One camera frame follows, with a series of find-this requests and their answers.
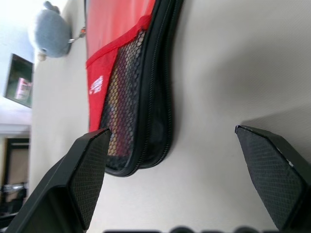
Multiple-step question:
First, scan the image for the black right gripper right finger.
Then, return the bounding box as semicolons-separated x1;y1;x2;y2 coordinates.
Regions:
234;125;311;233

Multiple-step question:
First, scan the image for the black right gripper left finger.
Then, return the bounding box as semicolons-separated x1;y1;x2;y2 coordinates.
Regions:
4;128;112;233

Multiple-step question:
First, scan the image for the red table tennis paddle case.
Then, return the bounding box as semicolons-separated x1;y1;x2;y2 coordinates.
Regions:
86;0;185;178

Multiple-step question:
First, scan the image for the dark framed box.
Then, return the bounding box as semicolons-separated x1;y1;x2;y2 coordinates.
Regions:
3;53;34;109

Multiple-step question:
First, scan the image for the grey blue plush toy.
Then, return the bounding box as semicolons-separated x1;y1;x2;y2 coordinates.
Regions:
28;0;72;62

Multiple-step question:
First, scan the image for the keyring strap with metal ring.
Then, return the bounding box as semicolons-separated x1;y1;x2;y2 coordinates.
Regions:
68;0;88;44

